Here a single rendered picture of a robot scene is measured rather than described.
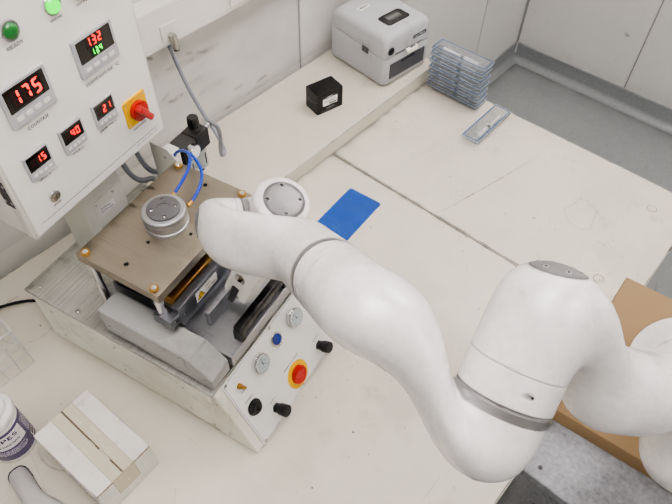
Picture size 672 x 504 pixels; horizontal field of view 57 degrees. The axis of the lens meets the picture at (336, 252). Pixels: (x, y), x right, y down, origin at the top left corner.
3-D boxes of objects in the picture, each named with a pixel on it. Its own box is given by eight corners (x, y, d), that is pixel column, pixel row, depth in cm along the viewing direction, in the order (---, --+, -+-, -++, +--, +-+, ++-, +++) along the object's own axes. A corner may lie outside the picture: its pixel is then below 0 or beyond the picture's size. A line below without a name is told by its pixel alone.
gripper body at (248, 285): (262, 284, 98) (248, 311, 108) (296, 241, 104) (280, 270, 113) (223, 256, 98) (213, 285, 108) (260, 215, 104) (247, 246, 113)
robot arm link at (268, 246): (227, 320, 67) (190, 246, 95) (364, 314, 73) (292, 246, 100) (231, 239, 65) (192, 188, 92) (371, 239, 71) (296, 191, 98)
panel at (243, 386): (263, 445, 123) (220, 387, 112) (339, 331, 139) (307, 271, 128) (271, 448, 121) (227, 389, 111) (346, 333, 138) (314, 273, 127)
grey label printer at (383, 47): (329, 55, 198) (329, 5, 185) (373, 32, 207) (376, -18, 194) (384, 91, 187) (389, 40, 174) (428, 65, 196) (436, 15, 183)
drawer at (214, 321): (110, 300, 122) (99, 277, 116) (181, 227, 134) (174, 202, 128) (234, 368, 113) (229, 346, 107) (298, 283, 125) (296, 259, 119)
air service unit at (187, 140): (167, 192, 135) (153, 140, 123) (208, 153, 143) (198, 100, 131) (186, 201, 133) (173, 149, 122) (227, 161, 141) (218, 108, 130)
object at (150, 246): (65, 270, 116) (40, 224, 106) (171, 170, 133) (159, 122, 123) (168, 327, 108) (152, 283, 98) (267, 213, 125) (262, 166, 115)
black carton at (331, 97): (305, 105, 183) (305, 85, 177) (330, 94, 186) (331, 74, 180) (317, 116, 180) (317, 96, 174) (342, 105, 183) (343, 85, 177)
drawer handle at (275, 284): (234, 338, 113) (231, 326, 110) (279, 280, 121) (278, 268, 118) (243, 343, 112) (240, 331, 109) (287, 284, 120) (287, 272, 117)
